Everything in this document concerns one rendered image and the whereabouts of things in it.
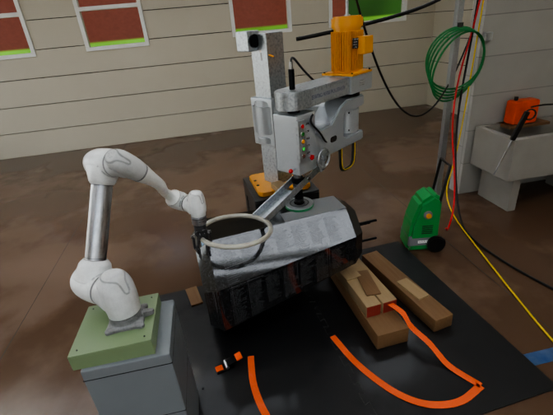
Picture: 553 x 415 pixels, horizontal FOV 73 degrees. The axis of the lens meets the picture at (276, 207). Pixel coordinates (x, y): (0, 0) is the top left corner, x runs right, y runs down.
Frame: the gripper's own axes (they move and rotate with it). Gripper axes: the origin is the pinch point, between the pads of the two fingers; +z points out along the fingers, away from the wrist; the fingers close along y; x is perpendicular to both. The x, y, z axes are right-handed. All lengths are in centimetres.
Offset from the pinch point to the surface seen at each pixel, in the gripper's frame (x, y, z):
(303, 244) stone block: -13, 68, 11
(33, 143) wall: 722, -91, 60
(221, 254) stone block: 5.1, 13.9, 9.3
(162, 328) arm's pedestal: -43, -41, 9
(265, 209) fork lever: 12, 53, -10
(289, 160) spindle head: 12, 75, -42
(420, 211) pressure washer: 0, 212, 31
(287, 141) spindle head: 12, 74, -57
